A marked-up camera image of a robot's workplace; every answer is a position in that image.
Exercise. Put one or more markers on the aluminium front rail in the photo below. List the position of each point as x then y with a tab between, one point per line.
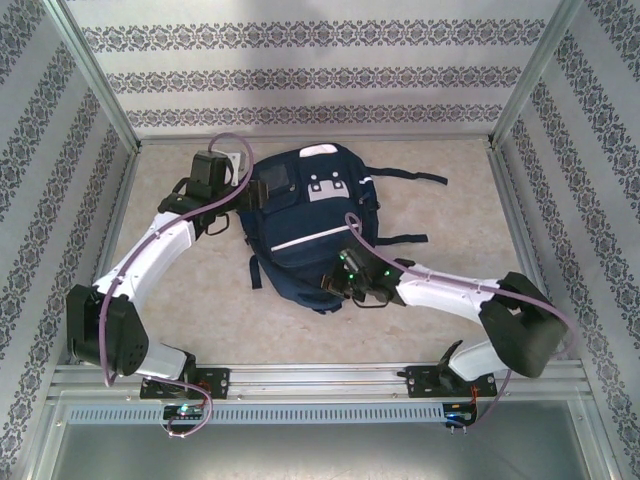
320	380

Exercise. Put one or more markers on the controller board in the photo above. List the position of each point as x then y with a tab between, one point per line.
182	411
460	416

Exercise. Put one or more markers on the right aluminium side rail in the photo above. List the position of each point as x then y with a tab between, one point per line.
509	200

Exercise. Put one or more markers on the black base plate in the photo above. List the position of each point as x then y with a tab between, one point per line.
417	382
215	382

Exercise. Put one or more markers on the grey metal sheet panel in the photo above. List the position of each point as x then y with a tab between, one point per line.
320	455

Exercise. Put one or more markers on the left aluminium side rail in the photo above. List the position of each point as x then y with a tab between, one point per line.
121	200

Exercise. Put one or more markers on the right controller board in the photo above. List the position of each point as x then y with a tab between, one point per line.
460	416

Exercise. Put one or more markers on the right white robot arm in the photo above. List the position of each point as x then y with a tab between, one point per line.
440	295

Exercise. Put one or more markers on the aluminium back rail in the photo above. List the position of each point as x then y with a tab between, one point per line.
200	138

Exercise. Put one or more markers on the right aluminium frame post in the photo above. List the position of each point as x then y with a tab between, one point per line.
531	80

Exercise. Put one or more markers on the aluminium frame post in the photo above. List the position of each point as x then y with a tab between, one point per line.
531	80
99	80

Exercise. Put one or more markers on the aluminium side rail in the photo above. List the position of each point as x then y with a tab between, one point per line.
509	200
121	200

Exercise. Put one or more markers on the left aluminium frame post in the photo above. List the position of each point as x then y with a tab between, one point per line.
99	80

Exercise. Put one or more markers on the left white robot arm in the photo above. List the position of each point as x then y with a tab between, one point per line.
150	255

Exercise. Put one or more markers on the navy blue backpack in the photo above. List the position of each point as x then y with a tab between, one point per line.
300	230

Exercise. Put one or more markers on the left controller board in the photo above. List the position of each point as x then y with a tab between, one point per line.
182	411

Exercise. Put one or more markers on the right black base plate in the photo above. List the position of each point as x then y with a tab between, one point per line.
417	382

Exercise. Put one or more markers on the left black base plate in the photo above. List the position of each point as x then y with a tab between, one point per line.
215	382

